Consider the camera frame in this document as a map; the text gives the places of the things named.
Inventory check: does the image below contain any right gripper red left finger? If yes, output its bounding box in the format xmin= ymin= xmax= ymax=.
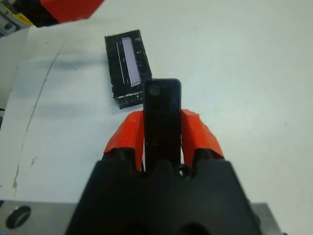
xmin=103 ymin=110 xmax=147 ymax=171

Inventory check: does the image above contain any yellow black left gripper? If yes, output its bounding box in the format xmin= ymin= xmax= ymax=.
xmin=14 ymin=0 xmax=106 ymax=28

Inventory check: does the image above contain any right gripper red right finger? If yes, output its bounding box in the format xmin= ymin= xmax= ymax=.
xmin=180 ymin=108 xmax=225 ymax=170

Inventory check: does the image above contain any black camera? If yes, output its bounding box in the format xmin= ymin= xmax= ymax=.
xmin=142 ymin=78 xmax=183 ymax=172

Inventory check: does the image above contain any black rectangular box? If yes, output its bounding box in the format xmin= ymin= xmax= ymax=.
xmin=104 ymin=29 xmax=155 ymax=110

